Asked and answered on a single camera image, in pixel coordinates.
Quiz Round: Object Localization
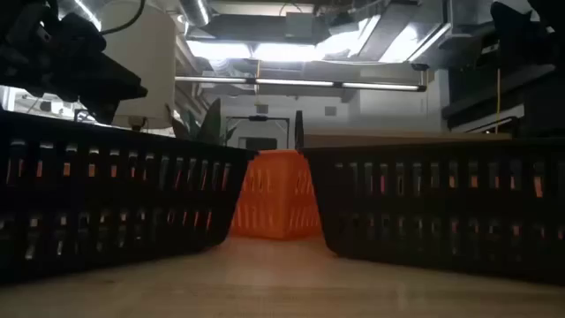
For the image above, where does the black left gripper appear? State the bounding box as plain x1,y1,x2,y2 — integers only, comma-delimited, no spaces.
0,12,149,126

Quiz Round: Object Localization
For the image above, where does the black plastic basket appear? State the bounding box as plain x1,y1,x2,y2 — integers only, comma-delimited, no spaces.
302,139,565,286
0,109,260,286

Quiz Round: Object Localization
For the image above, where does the orange plastic basket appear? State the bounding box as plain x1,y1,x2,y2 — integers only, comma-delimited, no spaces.
229,148,323,242

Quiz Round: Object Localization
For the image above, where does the long ceiling tube light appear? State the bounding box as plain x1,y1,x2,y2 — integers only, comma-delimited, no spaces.
175,75,428,93

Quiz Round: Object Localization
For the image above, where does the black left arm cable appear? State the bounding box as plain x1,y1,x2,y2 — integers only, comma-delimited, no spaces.
99,0,147,37

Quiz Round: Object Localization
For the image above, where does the silver ceiling duct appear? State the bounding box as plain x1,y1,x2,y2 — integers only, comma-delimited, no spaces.
178,0,214,28

